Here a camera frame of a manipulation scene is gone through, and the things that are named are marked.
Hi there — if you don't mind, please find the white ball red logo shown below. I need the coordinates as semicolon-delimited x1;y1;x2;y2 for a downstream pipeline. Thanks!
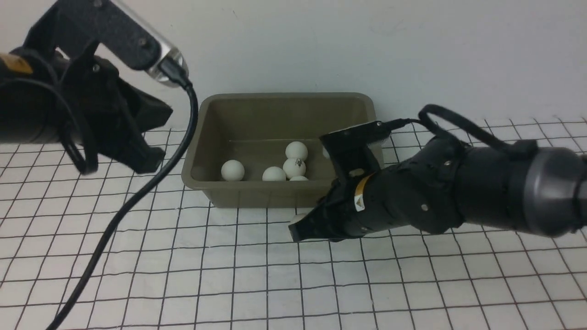
290;213;307;224

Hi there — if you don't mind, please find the black right camera cable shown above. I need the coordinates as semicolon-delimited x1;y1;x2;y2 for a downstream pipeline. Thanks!
383;104;514;149

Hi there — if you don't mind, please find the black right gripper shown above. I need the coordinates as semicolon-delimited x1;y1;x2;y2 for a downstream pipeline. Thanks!
288;169;427;242

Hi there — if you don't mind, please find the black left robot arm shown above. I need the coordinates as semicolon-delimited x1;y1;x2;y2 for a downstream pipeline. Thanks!
0;47;172;175

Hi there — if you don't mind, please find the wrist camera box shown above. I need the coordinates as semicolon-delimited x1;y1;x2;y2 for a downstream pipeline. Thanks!
22;0;189;88
319;121;391;182

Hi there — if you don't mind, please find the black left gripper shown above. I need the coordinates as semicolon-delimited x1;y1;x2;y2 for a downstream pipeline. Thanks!
51;51;173;175

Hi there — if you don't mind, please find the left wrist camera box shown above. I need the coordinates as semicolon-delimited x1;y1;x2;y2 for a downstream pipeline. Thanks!
22;0;189;88

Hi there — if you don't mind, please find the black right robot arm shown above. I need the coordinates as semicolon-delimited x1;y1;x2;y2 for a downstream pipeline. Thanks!
288;137;586;242

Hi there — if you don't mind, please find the white ball black print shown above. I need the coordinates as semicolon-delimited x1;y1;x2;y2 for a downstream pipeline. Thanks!
282;158;306;180

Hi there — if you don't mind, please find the olive plastic bin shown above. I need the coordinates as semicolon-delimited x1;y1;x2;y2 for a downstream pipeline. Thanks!
182;93;376;209

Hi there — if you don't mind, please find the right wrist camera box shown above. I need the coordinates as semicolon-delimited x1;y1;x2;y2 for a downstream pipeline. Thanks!
319;121;391;182

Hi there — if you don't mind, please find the black camera cable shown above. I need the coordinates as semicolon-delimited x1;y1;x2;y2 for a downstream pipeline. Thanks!
44;60;199;330
383;104;514;149

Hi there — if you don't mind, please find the black left camera cable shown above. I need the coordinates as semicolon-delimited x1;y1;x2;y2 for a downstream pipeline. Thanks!
44;60;199;330

